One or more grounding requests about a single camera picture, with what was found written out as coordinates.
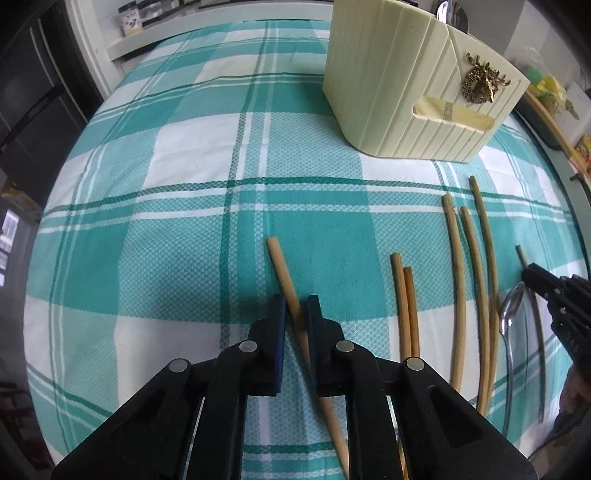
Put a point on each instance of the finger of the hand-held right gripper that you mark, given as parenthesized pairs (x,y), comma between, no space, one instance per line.
(540,279)

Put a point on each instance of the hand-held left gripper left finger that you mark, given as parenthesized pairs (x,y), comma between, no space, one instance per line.
(277,344)

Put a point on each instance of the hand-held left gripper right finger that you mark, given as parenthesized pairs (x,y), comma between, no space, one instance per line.
(315,344)

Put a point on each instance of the metal spoon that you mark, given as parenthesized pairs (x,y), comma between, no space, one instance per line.
(511,307)
(443,11)
(459,16)

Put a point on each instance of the dark thin chopstick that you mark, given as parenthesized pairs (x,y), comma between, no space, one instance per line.
(539,341)

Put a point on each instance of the cream ribbed utensil holder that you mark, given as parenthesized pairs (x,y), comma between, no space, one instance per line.
(383,92)

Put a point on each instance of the colourful printed box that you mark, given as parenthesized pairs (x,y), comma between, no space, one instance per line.
(584,148)

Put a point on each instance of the teal plaid tablecloth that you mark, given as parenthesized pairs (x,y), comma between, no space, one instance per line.
(184,184)

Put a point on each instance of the yellow green plastic bag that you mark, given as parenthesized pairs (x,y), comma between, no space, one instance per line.
(547,87)

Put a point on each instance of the white counter ledge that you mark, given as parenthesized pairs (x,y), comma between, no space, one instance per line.
(152,39)

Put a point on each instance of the spice jar with label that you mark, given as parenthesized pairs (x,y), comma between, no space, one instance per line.
(131,18)

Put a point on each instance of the clear spice jar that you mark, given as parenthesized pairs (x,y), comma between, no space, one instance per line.
(148,10)

